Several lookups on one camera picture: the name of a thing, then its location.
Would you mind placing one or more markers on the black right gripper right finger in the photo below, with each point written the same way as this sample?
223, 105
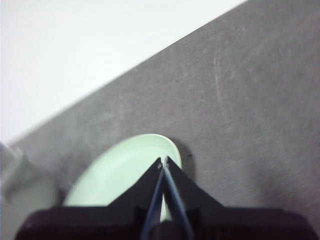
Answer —
225, 225

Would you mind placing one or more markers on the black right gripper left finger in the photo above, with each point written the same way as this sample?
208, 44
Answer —
100, 222

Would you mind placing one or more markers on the pale green round plate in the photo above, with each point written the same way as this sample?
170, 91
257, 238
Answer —
112, 170

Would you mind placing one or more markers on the pale green electric steamer pot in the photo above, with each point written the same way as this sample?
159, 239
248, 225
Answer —
25, 180

